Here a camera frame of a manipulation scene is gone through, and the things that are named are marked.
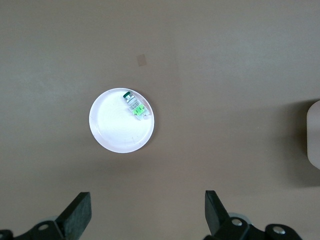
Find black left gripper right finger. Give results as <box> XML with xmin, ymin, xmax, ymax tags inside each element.
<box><xmin>204</xmin><ymin>189</ymin><xmax>305</xmax><ymax>240</ymax></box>

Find white lunch box grey latches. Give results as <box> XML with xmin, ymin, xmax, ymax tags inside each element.
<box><xmin>306</xmin><ymin>99</ymin><xmax>320</xmax><ymax>171</ymax></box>

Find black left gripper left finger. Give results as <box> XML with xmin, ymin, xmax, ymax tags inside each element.
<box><xmin>0</xmin><ymin>191</ymin><xmax>92</xmax><ymax>240</ymax></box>

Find pink round plate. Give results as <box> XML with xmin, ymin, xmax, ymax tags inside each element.
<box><xmin>88</xmin><ymin>87</ymin><xmax>157</xmax><ymax>153</ymax></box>

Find green push-button switch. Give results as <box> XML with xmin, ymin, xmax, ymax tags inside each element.
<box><xmin>122</xmin><ymin>91</ymin><xmax>153</xmax><ymax>121</ymax></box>

